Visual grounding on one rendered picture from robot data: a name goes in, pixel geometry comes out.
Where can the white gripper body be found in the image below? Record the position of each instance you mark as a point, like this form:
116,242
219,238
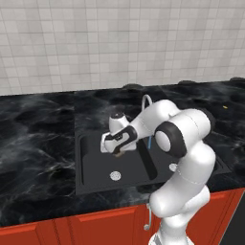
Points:
110,145

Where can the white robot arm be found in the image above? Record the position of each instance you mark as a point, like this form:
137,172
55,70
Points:
188,153

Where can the black double sink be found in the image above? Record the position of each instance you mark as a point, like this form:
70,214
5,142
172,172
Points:
95,166

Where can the silver arched faucet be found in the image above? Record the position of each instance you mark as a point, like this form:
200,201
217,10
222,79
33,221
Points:
146,98

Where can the red cupboard door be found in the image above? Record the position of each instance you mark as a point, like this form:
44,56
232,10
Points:
220,217
105,228
25,235

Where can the small yellow object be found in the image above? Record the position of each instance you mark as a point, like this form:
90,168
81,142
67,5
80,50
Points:
225,107

